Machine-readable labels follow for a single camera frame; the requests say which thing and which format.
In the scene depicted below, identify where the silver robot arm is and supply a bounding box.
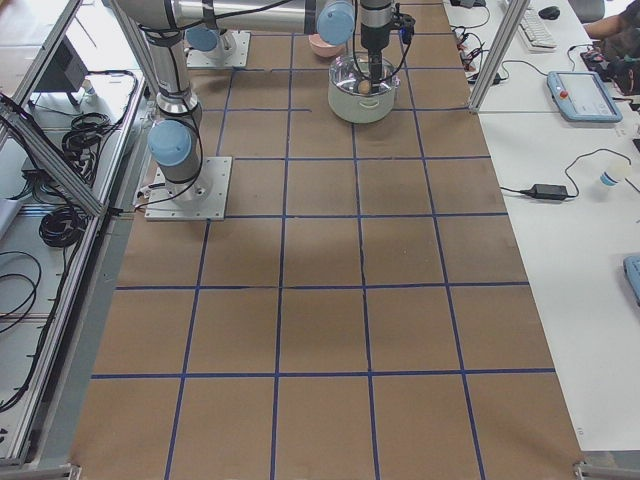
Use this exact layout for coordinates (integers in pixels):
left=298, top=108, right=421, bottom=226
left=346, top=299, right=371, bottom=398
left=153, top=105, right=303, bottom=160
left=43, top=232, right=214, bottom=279
left=185, top=26, right=237, bottom=59
left=115, top=0, right=400, bottom=119

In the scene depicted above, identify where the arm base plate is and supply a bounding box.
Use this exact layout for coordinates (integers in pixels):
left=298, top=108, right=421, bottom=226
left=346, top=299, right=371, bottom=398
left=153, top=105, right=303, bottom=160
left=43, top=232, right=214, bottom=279
left=185, top=28, right=251, bottom=70
left=144, top=157, right=232, bottom=221

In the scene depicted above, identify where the white paper cup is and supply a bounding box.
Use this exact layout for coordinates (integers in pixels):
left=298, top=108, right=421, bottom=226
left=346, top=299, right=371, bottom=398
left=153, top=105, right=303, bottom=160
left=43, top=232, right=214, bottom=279
left=599, top=160, right=632, bottom=187

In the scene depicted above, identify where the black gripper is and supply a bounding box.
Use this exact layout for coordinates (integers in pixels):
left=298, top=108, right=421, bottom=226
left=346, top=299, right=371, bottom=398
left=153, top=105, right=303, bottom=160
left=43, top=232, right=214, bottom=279
left=361, top=23, right=391, bottom=92

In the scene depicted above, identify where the black coiled cable bundle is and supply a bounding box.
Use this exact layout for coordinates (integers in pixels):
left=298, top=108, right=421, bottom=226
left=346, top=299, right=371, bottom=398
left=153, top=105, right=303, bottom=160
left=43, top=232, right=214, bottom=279
left=38, top=206, right=84, bottom=250

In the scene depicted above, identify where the beige egg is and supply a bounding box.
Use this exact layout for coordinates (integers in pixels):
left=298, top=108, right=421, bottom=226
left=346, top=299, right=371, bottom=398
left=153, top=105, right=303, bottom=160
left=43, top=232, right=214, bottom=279
left=358, top=81, right=371, bottom=95

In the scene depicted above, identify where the blue teach pendant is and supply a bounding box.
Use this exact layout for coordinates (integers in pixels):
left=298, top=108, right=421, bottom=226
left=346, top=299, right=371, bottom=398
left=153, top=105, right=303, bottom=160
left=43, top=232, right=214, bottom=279
left=623, top=255, right=640, bottom=304
left=546, top=71, right=622, bottom=123

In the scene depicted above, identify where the pink bowl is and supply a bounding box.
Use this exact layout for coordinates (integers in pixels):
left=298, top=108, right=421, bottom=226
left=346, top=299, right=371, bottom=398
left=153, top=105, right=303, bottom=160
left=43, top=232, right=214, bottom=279
left=308, top=34, right=345, bottom=58

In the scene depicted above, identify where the black computer mouse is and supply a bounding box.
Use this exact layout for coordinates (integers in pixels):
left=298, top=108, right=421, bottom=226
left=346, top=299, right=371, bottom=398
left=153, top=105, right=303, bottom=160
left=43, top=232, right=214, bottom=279
left=537, top=5, right=561, bottom=20

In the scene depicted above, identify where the pale green steel pot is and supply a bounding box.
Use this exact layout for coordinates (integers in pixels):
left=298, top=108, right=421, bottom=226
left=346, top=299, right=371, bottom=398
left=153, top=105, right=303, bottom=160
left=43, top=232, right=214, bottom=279
left=328, top=52, right=400, bottom=124

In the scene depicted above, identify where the black power adapter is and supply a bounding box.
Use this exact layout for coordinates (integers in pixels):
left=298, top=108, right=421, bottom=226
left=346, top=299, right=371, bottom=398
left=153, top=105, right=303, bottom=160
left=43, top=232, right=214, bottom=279
left=519, top=184, right=569, bottom=201

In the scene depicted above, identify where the aluminium frame post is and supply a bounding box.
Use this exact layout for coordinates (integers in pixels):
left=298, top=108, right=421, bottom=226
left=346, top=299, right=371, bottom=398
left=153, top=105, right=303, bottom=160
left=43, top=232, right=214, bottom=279
left=468, top=0, right=530, bottom=113

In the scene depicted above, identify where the white keyboard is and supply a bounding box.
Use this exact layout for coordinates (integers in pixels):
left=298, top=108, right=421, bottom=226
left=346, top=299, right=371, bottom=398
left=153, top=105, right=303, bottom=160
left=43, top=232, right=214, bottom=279
left=518, top=8, right=557, bottom=53

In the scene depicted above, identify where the brown paper table mat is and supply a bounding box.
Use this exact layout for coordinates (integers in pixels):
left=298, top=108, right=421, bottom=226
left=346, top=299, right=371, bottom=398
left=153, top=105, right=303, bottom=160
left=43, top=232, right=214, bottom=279
left=71, top=1, right=581, bottom=479

